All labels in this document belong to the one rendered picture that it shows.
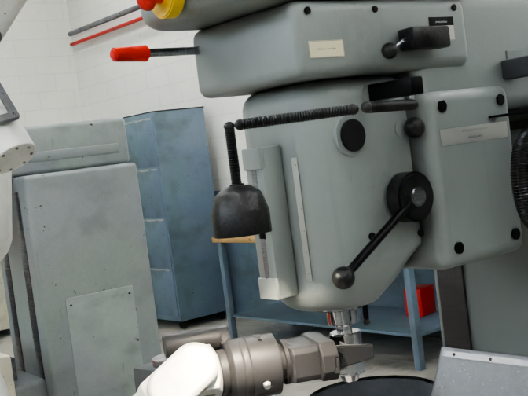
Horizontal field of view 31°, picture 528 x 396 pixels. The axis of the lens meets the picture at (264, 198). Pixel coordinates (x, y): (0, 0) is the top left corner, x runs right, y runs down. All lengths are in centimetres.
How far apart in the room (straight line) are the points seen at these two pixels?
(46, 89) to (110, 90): 86
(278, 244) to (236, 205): 18
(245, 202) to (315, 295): 23
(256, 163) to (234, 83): 12
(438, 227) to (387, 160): 13
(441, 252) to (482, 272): 32
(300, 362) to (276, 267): 15
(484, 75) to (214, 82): 41
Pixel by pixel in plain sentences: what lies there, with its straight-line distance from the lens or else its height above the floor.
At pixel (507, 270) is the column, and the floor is 129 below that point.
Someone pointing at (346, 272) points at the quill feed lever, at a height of 138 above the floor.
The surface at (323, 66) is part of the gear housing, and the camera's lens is 124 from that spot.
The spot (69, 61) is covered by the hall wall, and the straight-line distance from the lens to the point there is 1130.
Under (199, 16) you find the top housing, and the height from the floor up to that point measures 173.
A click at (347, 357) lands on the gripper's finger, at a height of 124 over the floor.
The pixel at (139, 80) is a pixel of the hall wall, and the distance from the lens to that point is 1007.
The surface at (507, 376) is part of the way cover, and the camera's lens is 168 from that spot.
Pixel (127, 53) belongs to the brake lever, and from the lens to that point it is 131.
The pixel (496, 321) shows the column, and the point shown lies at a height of 120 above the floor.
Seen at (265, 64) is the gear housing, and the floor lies 166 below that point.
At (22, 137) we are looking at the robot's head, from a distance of 129.
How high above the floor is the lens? 155
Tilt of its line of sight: 3 degrees down
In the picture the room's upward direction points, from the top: 7 degrees counter-clockwise
